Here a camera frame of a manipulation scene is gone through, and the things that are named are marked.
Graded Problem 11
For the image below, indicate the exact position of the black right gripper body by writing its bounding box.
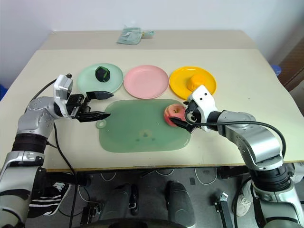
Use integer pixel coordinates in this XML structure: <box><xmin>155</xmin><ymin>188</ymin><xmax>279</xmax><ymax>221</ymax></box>
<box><xmin>183</xmin><ymin>99</ymin><xmax>203</xmax><ymax>134</ymax></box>

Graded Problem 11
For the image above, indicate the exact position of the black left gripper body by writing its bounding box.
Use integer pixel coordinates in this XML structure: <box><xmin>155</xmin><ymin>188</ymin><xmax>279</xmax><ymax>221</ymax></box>
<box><xmin>66</xmin><ymin>94</ymin><xmax>92</xmax><ymax>119</ymax></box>

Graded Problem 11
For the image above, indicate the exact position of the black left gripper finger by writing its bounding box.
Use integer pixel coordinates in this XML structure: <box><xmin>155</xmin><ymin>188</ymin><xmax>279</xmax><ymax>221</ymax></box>
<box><xmin>76</xmin><ymin>111</ymin><xmax>112</xmax><ymax>123</ymax></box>
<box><xmin>85</xmin><ymin>90</ymin><xmax>115</xmax><ymax>101</ymax></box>

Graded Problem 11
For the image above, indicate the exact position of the red apple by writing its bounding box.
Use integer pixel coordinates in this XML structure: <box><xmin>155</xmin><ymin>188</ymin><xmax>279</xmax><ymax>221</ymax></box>
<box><xmin>163</xmin><ymin>104</ymin><xmax>187</xmax><ymax>128</ymax></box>

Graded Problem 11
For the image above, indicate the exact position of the light green plate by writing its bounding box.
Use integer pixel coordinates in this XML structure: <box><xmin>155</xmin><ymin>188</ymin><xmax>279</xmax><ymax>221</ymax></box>
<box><xmin>76</xmin><ymin>62</ymin><xmax>124</xmax><ymax>95</ymax></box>

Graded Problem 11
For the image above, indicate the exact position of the yellow plate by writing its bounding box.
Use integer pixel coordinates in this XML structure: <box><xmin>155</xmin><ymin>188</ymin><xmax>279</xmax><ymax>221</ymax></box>
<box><xmin>169</xmin><ymin>66</ymin><xmax>218</xmax><ymax>101</ymax></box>

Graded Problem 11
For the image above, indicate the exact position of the pink plate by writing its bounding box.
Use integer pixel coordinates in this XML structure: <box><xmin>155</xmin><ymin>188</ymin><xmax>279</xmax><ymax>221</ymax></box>
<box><xmin>123</xmin><ymin>64</ymin><xmax>170</xmax><ymax>100</ymax></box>

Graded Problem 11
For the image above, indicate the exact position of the dark green toy vegetable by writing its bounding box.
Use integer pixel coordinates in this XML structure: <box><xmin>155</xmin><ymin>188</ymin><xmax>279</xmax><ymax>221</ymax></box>
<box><xmin>95</xmin><ymin>66</ymin><xmax>112</xmax><ymax>83</ymax></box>

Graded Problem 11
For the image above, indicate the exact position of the orange toy fruit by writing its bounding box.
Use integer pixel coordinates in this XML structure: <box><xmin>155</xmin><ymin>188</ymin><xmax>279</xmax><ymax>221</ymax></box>
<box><xmin>185</xmin><ymin>74</ymin><xmax>207</xmax><ymax>92</ymax></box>

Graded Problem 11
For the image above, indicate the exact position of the green translucent cutting mat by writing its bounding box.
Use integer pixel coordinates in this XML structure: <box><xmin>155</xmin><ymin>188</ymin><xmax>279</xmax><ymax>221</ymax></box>
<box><xmin>95</xmin><ymin>98</ymin><xmax>192</xmax><ymax>153</ymax></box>

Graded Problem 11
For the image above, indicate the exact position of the blue bin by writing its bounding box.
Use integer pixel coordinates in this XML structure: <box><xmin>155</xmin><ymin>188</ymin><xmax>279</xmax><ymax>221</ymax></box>
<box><xmin>0</xmin><ymin>82</ymin><xmax>8</xmax><ymax>102</ymax></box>

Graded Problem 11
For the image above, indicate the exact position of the large dark rounded shape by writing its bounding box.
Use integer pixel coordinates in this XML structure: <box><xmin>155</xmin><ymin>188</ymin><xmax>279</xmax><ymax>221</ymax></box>
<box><xmin>165</xmin><ymin>180</ymin><xmax>196</xmax><ymax>228</ymax></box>

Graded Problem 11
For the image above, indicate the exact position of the small dark rounded shape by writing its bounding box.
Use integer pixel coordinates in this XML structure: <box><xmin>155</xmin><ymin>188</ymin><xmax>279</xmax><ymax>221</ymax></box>
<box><xmin>111</xmin><ymin>182</ymin><xmax>140</xmax><ymax>216</ymax></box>

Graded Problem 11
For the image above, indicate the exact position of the black white striped shoe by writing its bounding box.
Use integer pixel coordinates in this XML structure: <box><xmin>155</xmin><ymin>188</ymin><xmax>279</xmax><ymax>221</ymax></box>
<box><xmin>28</xmin><ymin>181</ymin><xmax>72</xmax><ymax>218</ymax></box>

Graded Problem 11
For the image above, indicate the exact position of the black metal stand leg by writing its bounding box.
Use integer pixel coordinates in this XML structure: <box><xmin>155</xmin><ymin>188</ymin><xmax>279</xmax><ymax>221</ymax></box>
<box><xmin>214</xmin><ymin>191</ymin><xmax>233</xmax><ymax>228</ymax></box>

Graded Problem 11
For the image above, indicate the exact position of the blue round container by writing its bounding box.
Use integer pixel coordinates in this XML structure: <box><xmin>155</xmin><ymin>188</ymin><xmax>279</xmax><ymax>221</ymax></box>
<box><xmin>270</xmin><ymin>64</ymin><xmax>284</xmax><ymax>77</ymax></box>

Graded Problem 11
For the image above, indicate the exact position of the white sneaker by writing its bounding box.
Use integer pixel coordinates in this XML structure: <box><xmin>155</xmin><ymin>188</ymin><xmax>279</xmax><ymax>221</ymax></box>
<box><xmin>236</xmin><ymin>182</ymin><xmax>253</xmax><ymax>217</ymax></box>

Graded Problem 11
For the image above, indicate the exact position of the brown wooden cabinet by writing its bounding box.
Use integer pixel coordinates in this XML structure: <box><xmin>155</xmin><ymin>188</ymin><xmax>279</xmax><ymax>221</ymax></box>
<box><xmin>277</xmin><ymin>42</ymin><xmax>304</xmax><ymax>92</ymax></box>

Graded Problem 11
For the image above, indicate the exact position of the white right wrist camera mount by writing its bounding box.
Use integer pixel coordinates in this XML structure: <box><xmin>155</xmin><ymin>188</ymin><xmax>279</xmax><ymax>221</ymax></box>
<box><xmin>187</xmin><ymin>85</ymin><xmax>219</xmax><ymax>133</ymax></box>

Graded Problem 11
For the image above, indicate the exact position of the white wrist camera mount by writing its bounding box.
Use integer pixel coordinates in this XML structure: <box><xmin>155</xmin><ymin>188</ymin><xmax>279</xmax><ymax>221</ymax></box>
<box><xmin>187</xmin><ymin>85</ymin><xmax>219</xmax><ymax>133</ymax></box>
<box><xmin>52</xmin><ymin>74</ymin><xmax>75</xmax><ymax>118</ymax></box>

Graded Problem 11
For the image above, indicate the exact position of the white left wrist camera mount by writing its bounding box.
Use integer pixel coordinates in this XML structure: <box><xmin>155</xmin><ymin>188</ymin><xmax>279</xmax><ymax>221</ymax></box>
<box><xmin>52</xmin><ymin>74</ymin><xmax>75</xmax><ymax>118</ymax></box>

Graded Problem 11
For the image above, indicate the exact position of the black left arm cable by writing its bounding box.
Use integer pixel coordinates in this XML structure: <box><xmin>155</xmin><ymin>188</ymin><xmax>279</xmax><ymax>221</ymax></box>
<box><xmin>30</xmin><ymin>73</ymin><xmax>79</xmax><ymax>228</ymax></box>

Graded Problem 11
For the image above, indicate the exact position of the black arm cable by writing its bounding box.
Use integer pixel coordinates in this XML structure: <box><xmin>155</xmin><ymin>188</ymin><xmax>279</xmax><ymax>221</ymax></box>
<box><xmin>30</xmin><ymin>73</ymin><xmax>79</xmax><ymax>228</ymax></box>
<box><xmin>187</xmin><ymin>113</ymin><xmax>286</xmax><ymax>159</ymax></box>

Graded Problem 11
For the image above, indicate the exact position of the white floor cable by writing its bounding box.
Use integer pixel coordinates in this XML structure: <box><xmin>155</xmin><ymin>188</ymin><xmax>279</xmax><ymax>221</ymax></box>
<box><xmin>194</xmin><ymin>167</ymin><xmax>218</xmax><ymax>185</ymax></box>
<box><xmin>99</xmin><ymin>170</ymin><xmax>117</xmax><ymax>181</ymax></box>

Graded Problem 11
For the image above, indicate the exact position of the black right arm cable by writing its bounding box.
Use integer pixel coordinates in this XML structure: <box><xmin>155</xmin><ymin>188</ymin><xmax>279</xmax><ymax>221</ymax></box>
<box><xmin>187</xmin><ymin>113</ymin><xmax>286</xmax><ymax>159</ymax></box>

